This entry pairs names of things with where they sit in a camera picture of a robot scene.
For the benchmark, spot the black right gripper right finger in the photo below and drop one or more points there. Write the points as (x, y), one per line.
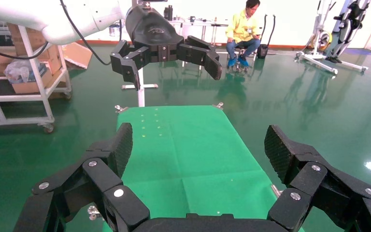
(307, 179)

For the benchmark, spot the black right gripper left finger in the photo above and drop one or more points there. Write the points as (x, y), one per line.
(102, 173)

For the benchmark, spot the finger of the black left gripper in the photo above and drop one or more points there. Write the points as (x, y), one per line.
(124, 62)
(204, 56)

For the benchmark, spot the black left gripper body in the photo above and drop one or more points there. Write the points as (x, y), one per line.
(153, 28)

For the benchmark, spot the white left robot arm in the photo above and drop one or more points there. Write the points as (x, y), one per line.
(28, 12)

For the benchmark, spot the flat cardboard sheet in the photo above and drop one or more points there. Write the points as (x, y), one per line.
(76, 54)

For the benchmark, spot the wide brown cardboard box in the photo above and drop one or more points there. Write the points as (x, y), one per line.
(52, 59)

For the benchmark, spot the stacked brown cardboard box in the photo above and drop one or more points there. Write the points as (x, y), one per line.
(40, 38)

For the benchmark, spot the low brown cardboard box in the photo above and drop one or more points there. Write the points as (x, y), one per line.
(25, 88)

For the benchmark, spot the black bottle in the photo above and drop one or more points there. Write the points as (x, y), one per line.
(168, 13)

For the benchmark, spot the white background table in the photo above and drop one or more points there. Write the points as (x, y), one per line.
(201, 24)

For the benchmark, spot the silver binder clip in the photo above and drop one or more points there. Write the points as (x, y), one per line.
(219, 105)
(120, 109)
(276, 191)
(92, 213)

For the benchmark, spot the white T-shaped floor stand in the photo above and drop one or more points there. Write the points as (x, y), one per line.
(141, 96)

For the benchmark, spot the wheeled office chair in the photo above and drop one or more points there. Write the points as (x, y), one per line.
(240, 69)

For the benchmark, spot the person in yellow jacket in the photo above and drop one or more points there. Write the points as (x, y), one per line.
(241, 28)

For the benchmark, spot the green tablecloth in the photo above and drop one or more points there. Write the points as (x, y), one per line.
(188, 153)

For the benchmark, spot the white metal wheeled cart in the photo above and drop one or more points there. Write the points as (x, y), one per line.
(16, 121)

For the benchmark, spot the clear plastic bag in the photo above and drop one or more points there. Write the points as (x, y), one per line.
(17, 72)

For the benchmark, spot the black and white robot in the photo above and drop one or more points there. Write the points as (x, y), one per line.
(345, 28)

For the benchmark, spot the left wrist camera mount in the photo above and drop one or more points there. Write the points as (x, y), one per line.
(147, 4)

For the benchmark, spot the white wheeled hoist frame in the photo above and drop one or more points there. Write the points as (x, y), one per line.
(320, 62)

